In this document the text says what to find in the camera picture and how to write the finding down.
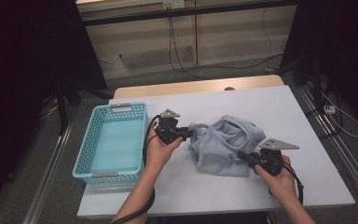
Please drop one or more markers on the white power strip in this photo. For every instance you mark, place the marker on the white power strip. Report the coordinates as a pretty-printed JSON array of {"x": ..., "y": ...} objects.
[{"x": 329, "y": 109}]

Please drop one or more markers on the person's left hand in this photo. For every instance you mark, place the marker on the person's left hand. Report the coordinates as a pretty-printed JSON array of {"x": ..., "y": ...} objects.
[{"x": 158, "y": 155}]

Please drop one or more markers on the aluminium floor rail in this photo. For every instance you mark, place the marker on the aluminium floor rail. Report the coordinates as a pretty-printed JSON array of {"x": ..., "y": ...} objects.
[
  {"x": 48, "y": 177},
  {"x": 351, "y": 169}
]

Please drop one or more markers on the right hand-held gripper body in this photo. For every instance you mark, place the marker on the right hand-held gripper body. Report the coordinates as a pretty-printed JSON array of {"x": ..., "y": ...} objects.
[{"x": 270, "y": 161}]

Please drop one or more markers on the black horizontal bar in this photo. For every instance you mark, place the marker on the black horizontal bar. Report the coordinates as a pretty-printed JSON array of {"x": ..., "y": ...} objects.
[{"x": 167, "y": 13}]

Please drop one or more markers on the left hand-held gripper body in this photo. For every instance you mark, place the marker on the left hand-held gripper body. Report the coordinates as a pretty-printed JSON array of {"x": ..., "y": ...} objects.
[{"x": 167, "y": 130}]

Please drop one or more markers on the black curtain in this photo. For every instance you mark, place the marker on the black curtain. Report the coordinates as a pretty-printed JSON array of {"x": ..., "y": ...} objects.
[
  {"x": 348, "y": 46},
  {"x": 18, "y": 62}
]

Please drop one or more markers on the white table cover board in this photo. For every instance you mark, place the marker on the white table cover board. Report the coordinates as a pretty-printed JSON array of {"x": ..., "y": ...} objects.
[{"x": 261, "y": 102}]

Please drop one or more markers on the black stand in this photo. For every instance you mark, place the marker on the black stand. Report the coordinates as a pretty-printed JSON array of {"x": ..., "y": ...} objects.
[
  {"x": 62, "y": 115},
  {"x": 317, "y": 87}
]

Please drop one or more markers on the person's right hand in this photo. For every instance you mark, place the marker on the person's right hand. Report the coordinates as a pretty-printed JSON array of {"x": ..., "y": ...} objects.
[{"x": 281, "y": 186}]

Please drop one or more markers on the wooden table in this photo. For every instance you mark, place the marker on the wooden table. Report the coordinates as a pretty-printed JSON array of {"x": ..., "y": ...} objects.
[{"x": 183, "y": 87}]

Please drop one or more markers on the light blue tank top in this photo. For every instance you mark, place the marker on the light blue tank top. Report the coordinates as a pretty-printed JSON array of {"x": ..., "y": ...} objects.
[{"x": 217, "y": 149}]

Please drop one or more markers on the white wall socket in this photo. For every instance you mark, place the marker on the white wall socket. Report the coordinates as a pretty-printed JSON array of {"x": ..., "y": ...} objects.
[{"x": 174, "y": 4}]

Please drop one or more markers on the light blue plastic basket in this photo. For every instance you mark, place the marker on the light blue plastic basket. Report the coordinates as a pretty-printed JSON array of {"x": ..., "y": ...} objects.
[{"x": 115, "y": 143}]

